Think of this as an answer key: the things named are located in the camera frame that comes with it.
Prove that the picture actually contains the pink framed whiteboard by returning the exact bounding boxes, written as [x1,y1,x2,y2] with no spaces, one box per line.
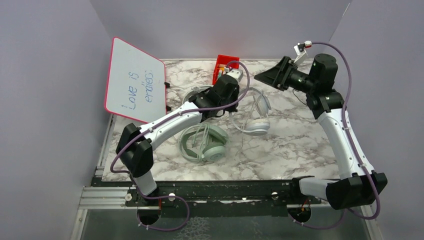
[104,37,167,123]

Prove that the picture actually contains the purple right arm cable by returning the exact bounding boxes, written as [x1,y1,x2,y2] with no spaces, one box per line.
[287,42,381,230]

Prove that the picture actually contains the green headphone cable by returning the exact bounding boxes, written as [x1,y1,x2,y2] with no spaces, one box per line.
[190,124,216,164]

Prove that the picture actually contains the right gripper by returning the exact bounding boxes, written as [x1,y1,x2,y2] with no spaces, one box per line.
[255,55,318,94]

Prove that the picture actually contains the white headphones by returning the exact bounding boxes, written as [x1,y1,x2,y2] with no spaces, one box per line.
[229,87,272,136]

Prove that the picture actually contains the grey white gaming headset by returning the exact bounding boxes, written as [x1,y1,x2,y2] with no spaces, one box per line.
[181,85,213,104]

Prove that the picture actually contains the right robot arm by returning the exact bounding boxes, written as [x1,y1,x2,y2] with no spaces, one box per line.
[254,53,388,210]

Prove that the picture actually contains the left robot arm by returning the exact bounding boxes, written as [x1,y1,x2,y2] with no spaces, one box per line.
[116,69,243,206]

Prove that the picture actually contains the red plastic bin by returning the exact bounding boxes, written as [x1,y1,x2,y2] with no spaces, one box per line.
[212,54,240,85]

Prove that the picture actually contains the green headphones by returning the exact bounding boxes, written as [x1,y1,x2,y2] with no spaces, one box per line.
[177,123,229,163]

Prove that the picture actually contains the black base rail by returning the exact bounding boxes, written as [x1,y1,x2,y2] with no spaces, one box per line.
[91,177,329,219]

